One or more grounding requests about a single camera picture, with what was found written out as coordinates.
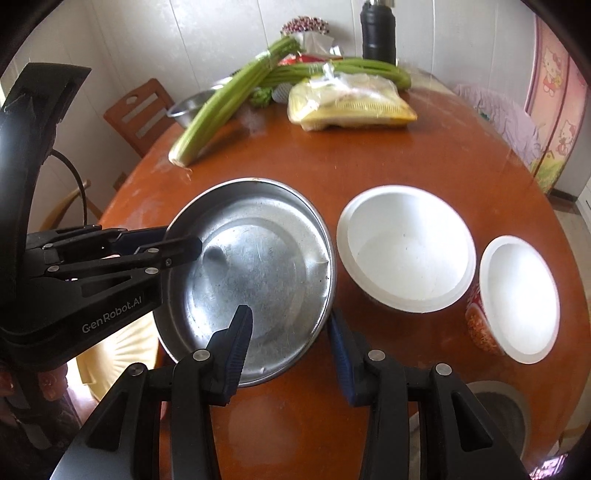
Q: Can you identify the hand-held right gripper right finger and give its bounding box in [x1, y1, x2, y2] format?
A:
[327, 311, 529, 480]

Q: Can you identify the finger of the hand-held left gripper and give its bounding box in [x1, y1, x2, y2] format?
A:
[25, 224, 169, 256]
[44, 235, 204, 299]

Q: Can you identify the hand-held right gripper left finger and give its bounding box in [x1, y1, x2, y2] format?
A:
[51, 305, 254, 480]

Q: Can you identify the yellow shell-shaped plate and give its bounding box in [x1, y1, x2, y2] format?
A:
[76, 318, 162, 402]

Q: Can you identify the round metal pan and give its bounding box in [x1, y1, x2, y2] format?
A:
[152, 178, 338, 388]

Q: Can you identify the person's left hand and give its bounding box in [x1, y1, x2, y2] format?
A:
[36, 364, 71, 406]

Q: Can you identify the light wooden armchair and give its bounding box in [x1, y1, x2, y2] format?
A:
[39, 171, 130, 232]

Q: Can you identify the person's dark patterned clothing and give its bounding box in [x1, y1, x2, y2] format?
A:
[0, 369, 100, 480]

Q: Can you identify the brown wooden chair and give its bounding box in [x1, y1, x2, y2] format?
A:
[104, 78, 176, 160]

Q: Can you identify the steel basin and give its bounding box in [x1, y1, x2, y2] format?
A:
[166, 76, 236, 130]

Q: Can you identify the thick celery bunch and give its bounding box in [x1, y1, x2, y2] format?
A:
[168, 36, 301, 168]

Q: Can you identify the small red instant noodle bowl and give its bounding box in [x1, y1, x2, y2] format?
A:
[465, 235, 561, 365]

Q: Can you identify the plastic bag of yellow noodles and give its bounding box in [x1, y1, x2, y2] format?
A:
[287, 74, 419, 132]

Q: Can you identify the red packet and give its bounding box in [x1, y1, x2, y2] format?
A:
[281, 52, 333, 65]

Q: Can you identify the white tissue box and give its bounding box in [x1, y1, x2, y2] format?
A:
[295, 31, 345, 58]

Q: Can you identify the dark red flower bouquet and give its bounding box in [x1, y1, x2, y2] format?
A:
[280, 15, 331, 35]

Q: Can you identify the thin celery bunch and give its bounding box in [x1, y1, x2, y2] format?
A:
[263, 56, 413, 90]

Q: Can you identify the purple cloth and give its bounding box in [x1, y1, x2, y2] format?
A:
[452, 83, 541, 176]

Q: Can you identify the black thermos bottle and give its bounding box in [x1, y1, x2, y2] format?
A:
[360, 0, 398, 65]

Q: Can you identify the pink cartoon cat door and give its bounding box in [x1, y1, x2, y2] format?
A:
[524, 14, 591, 195]

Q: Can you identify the black cable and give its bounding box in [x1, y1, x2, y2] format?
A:
[46, 152, 89, 227]

